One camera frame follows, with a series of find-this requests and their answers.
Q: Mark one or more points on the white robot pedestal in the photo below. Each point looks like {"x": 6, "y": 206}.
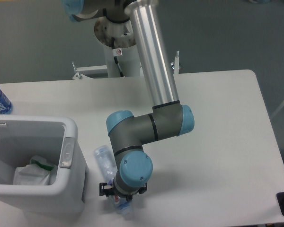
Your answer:
{"x": 120, "y": 50}

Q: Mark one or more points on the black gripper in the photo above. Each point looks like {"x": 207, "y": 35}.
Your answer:
{"x": 106, "y": 189}

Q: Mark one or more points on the white left table clamp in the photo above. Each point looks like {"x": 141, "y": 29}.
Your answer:
{"x": 90, "y": 72}

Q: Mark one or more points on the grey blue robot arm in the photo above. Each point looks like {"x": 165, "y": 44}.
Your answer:
{"x": 169, "y": 118}

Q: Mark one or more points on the white trash can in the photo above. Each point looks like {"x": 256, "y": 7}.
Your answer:
{"x": 54, "y": 138}

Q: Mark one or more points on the white paper wrapper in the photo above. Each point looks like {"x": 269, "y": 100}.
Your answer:
{"x": 39, "y": 172}

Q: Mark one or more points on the crushed clear plastic bottle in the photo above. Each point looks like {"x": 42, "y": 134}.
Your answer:
{"x": 106, "y": 163}

